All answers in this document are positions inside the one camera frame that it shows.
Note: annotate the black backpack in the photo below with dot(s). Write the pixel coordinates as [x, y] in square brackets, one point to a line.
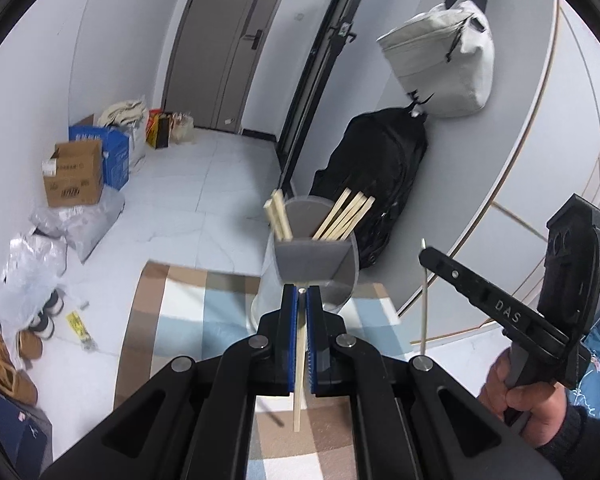
[375, 170]

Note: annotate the black framed door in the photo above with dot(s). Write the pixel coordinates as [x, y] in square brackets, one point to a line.
[320, 70]

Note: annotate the white sack with cloth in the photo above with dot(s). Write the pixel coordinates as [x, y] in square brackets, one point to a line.
[122, 112]

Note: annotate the translucent plastic bag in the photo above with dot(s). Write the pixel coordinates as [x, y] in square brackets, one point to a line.
[182, 130]

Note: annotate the blue cardboard box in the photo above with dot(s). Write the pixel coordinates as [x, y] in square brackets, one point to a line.
[115, 160]

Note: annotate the navy box with white figure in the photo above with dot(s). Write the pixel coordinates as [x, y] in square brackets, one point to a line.
[5, 425]

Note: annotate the brown cardboard box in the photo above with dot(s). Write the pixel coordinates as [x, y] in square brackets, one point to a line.
[75, 180]

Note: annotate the red paper bag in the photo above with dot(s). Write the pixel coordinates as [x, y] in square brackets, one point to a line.
[152, 127]

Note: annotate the person's right hand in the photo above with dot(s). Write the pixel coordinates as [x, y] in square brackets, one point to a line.
[540, 410]

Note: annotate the clear crumpled plastic bag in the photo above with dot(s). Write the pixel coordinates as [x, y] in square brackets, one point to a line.
[27, 270]

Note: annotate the white plastic utensil holder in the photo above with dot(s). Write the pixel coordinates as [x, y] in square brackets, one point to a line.
[310, 265]

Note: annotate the plaid tablecloth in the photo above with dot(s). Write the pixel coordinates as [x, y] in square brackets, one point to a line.
[180, 320]

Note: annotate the black white sneaker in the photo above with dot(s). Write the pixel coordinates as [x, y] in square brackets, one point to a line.
[42, 325]
[55, 301]

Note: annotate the person's right forearm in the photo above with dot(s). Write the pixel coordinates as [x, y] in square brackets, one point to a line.
[580, 445]

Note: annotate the grey plastic mailer bag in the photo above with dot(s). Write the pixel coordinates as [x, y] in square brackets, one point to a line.
[90, 225]

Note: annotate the yellow snack wrapper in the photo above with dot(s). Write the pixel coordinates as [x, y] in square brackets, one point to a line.
[80, 327]

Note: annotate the black paper bag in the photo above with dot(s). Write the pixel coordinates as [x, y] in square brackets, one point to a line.
[162, 132]

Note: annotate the grey entry door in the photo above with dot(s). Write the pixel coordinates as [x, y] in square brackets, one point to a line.
[215, 45]

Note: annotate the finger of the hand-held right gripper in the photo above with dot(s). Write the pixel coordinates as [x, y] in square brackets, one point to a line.
[505, 310]

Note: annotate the light grey shoulder bag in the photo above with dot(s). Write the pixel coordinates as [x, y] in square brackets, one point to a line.
[445, 60]

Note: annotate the slim wooden chopstick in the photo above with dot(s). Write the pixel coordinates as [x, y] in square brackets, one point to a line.
[424, 300]
[300, 410]
[275, 221]
[283, 215]
[359, 218]
[345, 213]
[352, 215]
[332, 212]

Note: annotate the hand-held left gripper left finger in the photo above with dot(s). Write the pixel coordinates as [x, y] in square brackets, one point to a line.
[291, 340]

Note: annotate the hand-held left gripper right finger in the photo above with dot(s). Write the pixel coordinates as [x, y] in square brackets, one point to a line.
[314, 340]

